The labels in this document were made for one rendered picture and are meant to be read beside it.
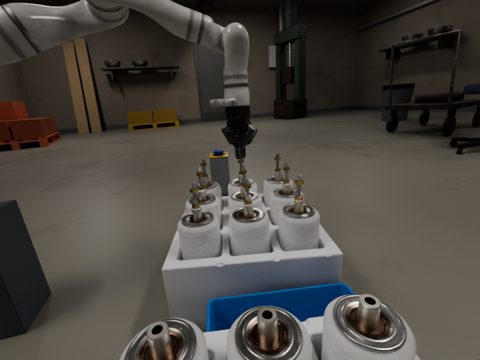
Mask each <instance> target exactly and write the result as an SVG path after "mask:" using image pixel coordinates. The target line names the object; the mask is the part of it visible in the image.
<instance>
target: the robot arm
mask: <svg viewBox="0 0 480 360"><path fill-rule="evenodd" d="M129 8H130V9H134V10H137V11H139V12H141V13H143V14H145V15H147V16H148V17H150V18H152V19H153V20H154V21H156V22H157V23H158V24H160V25H161V26H163V27H164V28H165V29H166V30H167V31H169V32H171V33H172V34H173V35H175V36H177V37H179V38H181V39H185V40H187V41H191V42H194V43H196V44H200V45H203V46H206V47H208V48H209V49H211V50H213V51H215V52H217V53H219V54H222V55H224V56H225V66H224V72H223V75H224V99H212V100H211V101H210V107H219V106H225V116H226V118H227V123H226V125H227V126H226V127H225V128H222V129H221V131H222V133H223V134H224V136H225V137H226V140H227V141H228V143H229V144H230V145H231V144H232V145H233V146H234V150H235V157H236V159H245V157H246V149H245V147H246V146H247V145H249V144H250V143H251V142H252V140H253V138H254V137H255V135H256V133H257V131H258V129H257V128H254V127H252V126H251V122H250V120H249V117H250V116H251V113H250V97H249V88H248V73H247V66H248V60H249V35H248V32H247V30H246V28H245V27H244V26H243V25H242V24H240V23H236V22H235V23H231V24H229V25H228V26H227V27H226V28H224V27H222V26H220V25H218V24H215V23H214V21H213V19H212V18H211V17H210V16H207V15H206V14H203V13H200V12H197V11H194V10H192V9H189V8H186V7H184V6H182V5H179V4H177V3H175V2H172V1H170V0H81V1H78V2H76V3H73V4H69V5H66V6H42V5H37V4H27V3H10V4H4V5H1V6H0V66H3V65H7V64H12V63H15V62H18V61H22V60H24V59H27V58H29V57H31V56H34V55H37V54H38V53H39V54H40V53H41V52H43V51H46V50H48V49H50V48H53V47H55V46H58V45H60V44H64V43H66V42H68V41H71V40H74V39H77V38H79V37H82V36H86V35H89V34H93V33H96V32H100V31H105V30H107V29H112V28H115V27H117V26H120V25H122V24H123V23H124V22H125V21H126V20H127V18H128V16H129ZM247 133H248V134H247ZM236 140H237V141H236Z"/></svg>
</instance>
